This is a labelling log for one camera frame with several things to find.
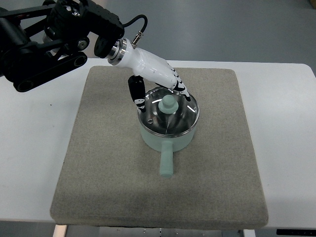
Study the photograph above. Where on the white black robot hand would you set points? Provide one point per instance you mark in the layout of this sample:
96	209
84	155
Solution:
145	65

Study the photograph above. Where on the glass lid with green knob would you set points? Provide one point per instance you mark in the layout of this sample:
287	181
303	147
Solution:
168	113

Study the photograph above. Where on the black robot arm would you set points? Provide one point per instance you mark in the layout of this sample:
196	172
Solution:
39	44

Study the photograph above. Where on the mint green saucepan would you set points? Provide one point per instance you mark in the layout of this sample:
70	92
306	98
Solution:
166	146

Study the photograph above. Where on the grey felt mat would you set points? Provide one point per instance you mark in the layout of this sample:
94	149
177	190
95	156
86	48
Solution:
110	177

